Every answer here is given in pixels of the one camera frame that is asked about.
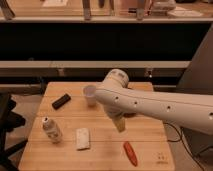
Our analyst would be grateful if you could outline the small white bottle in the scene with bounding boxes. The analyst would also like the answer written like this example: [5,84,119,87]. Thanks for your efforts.
[42,117,62,143]

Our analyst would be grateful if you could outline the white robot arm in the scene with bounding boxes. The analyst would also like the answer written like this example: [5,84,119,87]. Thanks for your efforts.
[95,69,213,135]

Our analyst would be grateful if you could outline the green ceramic bowl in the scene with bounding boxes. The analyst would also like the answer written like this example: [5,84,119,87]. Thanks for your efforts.
[124,113,137,118]

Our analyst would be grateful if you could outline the red chili pepper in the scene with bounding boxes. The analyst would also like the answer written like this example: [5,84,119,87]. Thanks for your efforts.
[123,141,138,166]

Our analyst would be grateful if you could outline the white paper cup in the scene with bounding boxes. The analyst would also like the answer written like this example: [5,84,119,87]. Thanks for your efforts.
[83,85,96,107]

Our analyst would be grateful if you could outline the black rectangular block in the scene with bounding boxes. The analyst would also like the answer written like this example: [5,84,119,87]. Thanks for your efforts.
[52,94,71,110]

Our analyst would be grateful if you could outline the black office chair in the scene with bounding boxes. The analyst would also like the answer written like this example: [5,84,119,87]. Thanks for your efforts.
[0,93,28,171]

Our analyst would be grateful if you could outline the black floor cable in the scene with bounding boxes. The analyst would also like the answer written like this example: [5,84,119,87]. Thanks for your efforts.
[165,121,204,171]

